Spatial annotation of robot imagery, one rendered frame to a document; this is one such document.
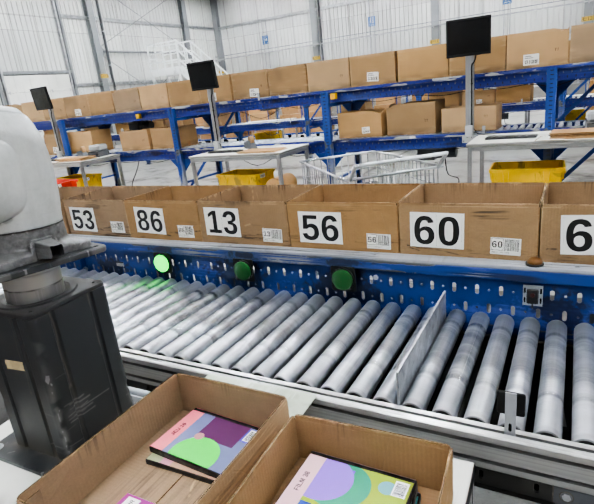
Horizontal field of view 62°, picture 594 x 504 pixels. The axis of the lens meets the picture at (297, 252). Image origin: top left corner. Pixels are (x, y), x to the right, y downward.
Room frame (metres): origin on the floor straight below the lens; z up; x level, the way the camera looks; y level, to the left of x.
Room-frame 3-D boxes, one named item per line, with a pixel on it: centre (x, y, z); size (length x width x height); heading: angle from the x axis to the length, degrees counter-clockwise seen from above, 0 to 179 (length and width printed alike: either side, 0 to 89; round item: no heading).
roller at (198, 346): (1.44, 0.23, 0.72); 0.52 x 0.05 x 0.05; 150
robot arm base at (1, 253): (0.92, 0.50, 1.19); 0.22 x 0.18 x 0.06; 51
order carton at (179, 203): (2.09, 0.46, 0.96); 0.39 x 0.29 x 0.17; 60
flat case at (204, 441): (0.82, 0.21, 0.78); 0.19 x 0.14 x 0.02; 57
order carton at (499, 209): (1.50, -0.56, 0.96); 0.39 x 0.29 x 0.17; 60
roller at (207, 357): (1.41, 0.18, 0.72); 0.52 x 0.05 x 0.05; 150
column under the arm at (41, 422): (0.94, 0.52, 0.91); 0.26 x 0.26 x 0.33; 61
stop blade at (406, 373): (1.13, -0.30, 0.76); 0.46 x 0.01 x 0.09; 150
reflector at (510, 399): (0.78, -0.37, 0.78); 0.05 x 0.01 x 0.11; 60
